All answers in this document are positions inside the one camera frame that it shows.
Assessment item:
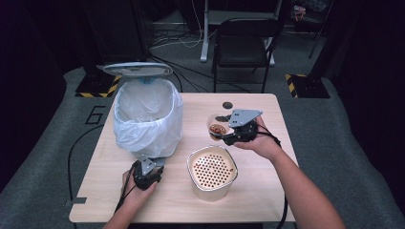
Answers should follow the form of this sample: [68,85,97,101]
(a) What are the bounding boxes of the white metal desk frame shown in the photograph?
[199,0,285,67]

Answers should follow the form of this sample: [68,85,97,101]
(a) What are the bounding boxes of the hand-held gripper cable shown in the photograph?
[114,160,141,215]
[256,123,289,229]

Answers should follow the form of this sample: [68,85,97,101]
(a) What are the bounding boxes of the beige container with perforated strainer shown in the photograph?
[186,145,239,202]

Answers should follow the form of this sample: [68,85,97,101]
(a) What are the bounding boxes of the clear plastic cup brown liquid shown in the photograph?
[205,113,237,142]

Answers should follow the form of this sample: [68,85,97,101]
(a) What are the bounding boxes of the long black floor cable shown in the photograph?
[67,123,105,229]

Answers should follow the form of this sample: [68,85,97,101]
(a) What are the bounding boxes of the white plastic trash bag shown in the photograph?
[113,77,184,160]

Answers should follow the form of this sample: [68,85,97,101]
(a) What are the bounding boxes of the black cables on floor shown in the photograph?
[95,52,252,94]

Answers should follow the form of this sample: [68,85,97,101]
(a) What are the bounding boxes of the black folding chair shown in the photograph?
[211,17,282,94]

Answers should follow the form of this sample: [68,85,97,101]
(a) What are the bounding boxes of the right hand-held gripper cable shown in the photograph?
[256,123,289,229]

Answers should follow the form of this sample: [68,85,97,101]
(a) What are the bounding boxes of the person's left hand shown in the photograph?
[121,170,159,210]

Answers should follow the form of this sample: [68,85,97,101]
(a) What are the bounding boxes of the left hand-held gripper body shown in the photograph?
[132,156,166,192]

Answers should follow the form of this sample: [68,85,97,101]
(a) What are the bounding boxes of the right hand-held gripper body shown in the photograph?
[222,109,264,147]

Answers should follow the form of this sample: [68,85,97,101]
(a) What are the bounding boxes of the white cables on floor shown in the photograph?
[149,0,205,51]

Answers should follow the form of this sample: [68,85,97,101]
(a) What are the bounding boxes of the black base with striped edge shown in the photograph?
[75,73,123,98]
[285,73,331,99]

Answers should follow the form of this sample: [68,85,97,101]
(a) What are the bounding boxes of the black metal stand leg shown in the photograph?
[308,0,335,60]

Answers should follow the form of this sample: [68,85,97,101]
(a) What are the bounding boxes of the white grey pedal trash can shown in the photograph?
[102,61,184,167]

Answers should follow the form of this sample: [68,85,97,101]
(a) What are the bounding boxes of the left hand-held gripper cable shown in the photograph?
[114,160,141,215]

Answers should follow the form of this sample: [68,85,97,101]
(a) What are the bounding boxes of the person's right hand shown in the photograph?
[233,115,283,162]

